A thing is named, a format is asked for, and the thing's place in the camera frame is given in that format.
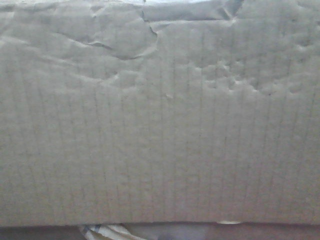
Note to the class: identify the large brown cardboard box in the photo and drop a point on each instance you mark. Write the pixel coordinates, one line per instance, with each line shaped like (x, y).
(142, 111)

